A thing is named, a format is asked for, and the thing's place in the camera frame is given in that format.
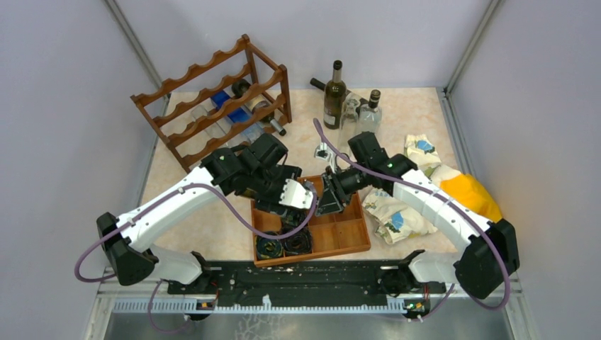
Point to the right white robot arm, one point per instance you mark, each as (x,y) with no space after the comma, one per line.
(486,251)

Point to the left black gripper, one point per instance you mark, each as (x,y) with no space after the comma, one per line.
(266,203)

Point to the dark green wine bottle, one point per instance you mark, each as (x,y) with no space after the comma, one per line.
(315,206)

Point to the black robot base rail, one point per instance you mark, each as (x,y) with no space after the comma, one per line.
(358,287)

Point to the clear glass bottle back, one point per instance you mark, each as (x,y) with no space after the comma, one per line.
(348,125)

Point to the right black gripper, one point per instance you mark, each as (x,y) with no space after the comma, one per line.
(334,197)

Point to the rolled dark blue tie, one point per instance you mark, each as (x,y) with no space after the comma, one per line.
(298,244)

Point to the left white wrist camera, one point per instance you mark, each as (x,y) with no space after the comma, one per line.
(296,195)

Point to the dinosaur print white cloth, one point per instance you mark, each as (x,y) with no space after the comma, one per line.
(395,220)

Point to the dark wine bottle beige label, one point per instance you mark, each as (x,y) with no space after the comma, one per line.
(239,88)

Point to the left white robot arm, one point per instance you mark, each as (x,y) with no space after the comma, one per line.
(254,171)

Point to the rolled dark green tie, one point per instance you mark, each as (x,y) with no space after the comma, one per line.
(267,248)

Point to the wooden compartment tray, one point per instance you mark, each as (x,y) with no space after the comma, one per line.
(332,235)

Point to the yellow cloth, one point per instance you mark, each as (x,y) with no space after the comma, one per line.
(472,194)

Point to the lying green wine bottle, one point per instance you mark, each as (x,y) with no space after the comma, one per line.
(319,84)

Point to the dark wine bottle grey label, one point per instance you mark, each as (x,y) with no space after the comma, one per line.
(335,94)

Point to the blue square glass bottle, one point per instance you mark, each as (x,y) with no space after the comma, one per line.
(239,115)

